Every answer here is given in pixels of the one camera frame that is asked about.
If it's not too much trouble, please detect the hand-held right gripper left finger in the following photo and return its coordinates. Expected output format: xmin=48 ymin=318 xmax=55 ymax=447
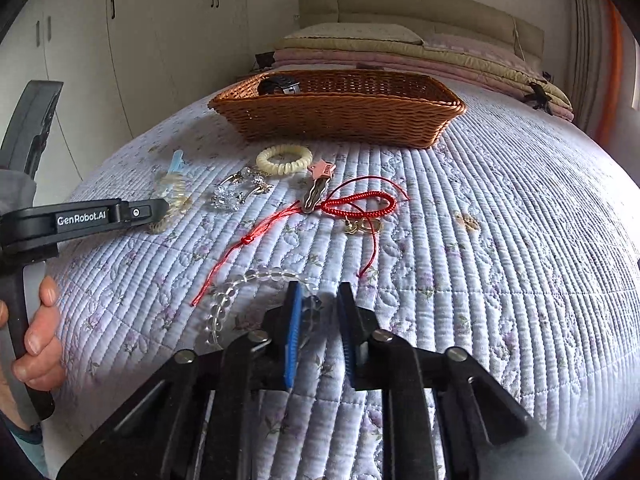
xmin=56 ymin=281 xmax=306 ymax=480

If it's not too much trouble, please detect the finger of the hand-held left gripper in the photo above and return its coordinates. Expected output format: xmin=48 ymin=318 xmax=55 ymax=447
xmin=121 ymin=198 xmax=170 ymax=225

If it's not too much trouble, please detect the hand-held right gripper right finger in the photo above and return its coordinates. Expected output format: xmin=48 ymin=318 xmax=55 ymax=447
xmin=335 ymin=282 xmax=532 ymax=480

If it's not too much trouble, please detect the clear bead bracelet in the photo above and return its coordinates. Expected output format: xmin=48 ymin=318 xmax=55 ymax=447
xmin=202 ymin=266 xmax=323 ymax=346

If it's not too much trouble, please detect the crystal hair clip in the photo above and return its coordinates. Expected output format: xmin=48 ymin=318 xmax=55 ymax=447
xmin=211 ymin=180 xmax=246 ymax=212

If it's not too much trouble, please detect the red knotted cord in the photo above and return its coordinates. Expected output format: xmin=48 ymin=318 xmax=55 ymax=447
xmin=191 ymin=202 xmax=303 ymax=307

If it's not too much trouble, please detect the red cord gold charm bracelet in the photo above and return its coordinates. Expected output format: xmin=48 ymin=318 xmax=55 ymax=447
xmin=327 ymin=176 xmax=411 ymax=278

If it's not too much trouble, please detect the silver rhinestone hair clip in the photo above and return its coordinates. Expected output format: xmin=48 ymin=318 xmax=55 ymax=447
xmin=222 ymin=166 xmax=275 ymax=196

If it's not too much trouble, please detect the cream spiral hair tie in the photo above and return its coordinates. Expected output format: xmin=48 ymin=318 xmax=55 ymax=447
xmin=256 ymin=144 xmax=313 ymax=177

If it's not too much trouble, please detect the pink star hair clip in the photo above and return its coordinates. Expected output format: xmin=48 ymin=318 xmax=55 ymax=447
xmin=301 ymin=158 xmax=337 ymax=214

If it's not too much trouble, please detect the brown wicker basket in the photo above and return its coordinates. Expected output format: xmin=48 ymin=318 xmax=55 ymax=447
xmin=207 ymin=69 xmax=467 ymax=150

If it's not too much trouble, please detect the person's left hand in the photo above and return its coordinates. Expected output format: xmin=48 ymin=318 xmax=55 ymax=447
xmin=12 ymin=275 xmax=67 ymax=392

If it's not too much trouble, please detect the white wardrobe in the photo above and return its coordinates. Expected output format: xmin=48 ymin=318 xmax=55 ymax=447
xmin=0 ymin=0 xmax=251 ymax=196

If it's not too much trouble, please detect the black hair claw clip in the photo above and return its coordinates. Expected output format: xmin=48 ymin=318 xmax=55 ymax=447
xmin=257 ymin=74 xmax=301 ymax=96

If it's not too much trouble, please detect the cream floral pillow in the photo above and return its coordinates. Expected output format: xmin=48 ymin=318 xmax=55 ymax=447
xmin=282 ymin=22 xmax=423 ymax=46

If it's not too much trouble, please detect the stack of folded quilts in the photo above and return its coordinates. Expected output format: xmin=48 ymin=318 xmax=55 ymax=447
xmin=272 ymin=35 xmax=576 ymax=121

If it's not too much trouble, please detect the pink pillow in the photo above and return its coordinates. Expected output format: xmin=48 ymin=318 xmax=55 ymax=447
xmin=424 ymin=32 xmax=516 ymax=56

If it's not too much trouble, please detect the beige padded headboard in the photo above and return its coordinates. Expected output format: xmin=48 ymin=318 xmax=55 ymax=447
xmin=298 ymin=0 xmax=545 ymax=61

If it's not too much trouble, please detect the orange curtain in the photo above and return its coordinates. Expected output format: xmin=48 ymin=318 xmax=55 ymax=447
xmin=595 ymin=0 xmax=626 ymax=146

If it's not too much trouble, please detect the beige curtain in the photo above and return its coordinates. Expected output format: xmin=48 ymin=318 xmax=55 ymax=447
xmin=570 ymin=0 xmax=613 ymax=131

